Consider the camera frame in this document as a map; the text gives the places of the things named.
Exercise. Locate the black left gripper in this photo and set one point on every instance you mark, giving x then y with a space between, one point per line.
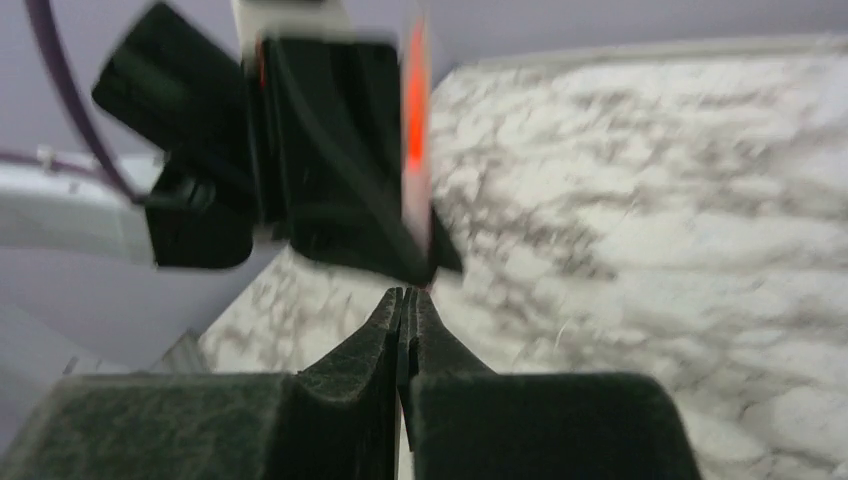
336 111

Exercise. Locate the orange translucent pen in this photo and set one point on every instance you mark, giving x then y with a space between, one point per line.
416 188

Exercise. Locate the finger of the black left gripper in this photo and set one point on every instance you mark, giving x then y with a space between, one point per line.
443 252

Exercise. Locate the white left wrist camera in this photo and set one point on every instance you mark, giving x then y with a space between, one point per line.
309 19

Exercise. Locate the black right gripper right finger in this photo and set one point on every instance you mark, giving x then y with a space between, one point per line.
465 421

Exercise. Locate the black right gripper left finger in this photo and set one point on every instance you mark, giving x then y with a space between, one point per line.
337 419

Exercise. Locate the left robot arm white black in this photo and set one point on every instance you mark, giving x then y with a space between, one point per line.
93 203

